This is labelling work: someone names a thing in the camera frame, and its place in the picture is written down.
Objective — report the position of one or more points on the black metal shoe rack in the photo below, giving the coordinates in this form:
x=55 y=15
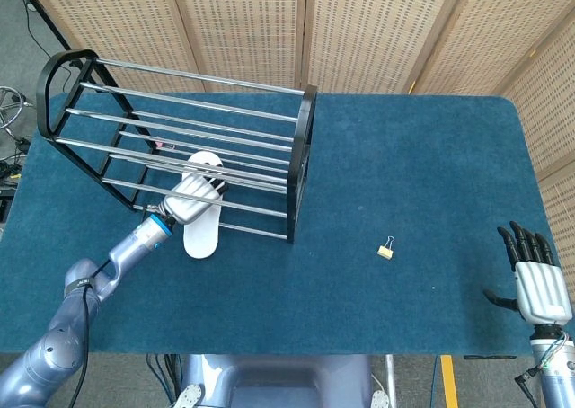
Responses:
x=298 y=179

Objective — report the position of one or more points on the white table leg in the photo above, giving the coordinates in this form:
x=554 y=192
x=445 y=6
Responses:
x=391 y=376

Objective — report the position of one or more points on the small pink binder clip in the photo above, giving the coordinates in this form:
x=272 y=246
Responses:
x=170 y=146

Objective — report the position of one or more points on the blue carpet table cover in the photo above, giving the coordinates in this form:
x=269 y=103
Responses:
x=382 y=165

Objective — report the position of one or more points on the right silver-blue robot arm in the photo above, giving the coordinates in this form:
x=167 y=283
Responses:
x=557 y=381

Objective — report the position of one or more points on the yellow binder clip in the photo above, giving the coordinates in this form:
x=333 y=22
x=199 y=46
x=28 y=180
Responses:
x=384 y=253

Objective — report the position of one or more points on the yellow floor tape strip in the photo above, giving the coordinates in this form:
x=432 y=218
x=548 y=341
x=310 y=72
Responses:
x=449 y=381

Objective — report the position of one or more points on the chrome chair base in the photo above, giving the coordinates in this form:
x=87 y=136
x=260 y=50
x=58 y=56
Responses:
x=9 y=95

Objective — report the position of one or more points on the silver-blue robot torso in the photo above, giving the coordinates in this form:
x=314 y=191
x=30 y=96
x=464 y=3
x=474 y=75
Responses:
x=278 y=381

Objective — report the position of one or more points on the woven bamboo folding screen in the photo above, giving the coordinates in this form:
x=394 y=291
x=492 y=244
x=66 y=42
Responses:
x=247 y=21

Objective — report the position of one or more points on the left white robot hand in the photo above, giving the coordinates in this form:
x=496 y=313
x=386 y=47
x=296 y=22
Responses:
x=188 y=203

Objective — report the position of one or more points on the white slipper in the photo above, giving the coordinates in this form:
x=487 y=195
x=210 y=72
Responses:
x=200 y=242

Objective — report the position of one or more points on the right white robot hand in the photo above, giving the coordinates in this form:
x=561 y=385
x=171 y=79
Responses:
x=541 y=291

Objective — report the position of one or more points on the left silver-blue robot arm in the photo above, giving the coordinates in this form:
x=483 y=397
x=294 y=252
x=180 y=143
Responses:
x=54 y=349

